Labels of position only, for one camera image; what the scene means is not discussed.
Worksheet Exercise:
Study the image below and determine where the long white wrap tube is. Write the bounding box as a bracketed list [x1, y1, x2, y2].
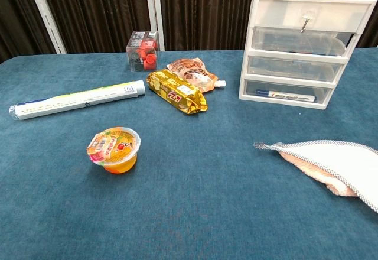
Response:
[8, 79, 146, 121]

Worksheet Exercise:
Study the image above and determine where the small plush toy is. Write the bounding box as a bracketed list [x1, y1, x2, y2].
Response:
[253, 139, 378, 213]

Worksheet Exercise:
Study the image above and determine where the white plastic drawer unit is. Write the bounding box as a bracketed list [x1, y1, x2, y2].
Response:
[238, 0, 378, 110]

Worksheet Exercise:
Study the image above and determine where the blue and white marker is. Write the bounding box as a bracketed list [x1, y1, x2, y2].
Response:
[256, 89, 317, 103]

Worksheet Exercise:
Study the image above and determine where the white partition post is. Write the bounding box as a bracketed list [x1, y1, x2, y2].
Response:
[144, 0, 165, 52]
[24, 0, 67, 55]

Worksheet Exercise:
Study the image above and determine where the dark brown pleated curtain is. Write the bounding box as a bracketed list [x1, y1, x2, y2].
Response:
[0, 0, 378, 64]

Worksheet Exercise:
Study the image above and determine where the blue felt table cover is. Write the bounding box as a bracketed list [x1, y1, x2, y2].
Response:
[0, 47, 378, 260]

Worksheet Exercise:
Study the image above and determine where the gold biscuit pack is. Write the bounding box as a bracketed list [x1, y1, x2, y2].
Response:
[146, 69, 208, 115]

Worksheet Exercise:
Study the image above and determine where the brown spouted drink pouch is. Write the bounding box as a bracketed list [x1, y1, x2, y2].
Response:
[166, 57, 227, 93]

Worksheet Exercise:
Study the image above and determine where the clear box of caps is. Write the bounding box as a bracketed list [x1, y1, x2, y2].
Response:
[125, 30, 161, 72]

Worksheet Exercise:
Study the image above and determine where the orange jelly cup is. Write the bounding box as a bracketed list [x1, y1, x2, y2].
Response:
[86, 126, 142, 175]

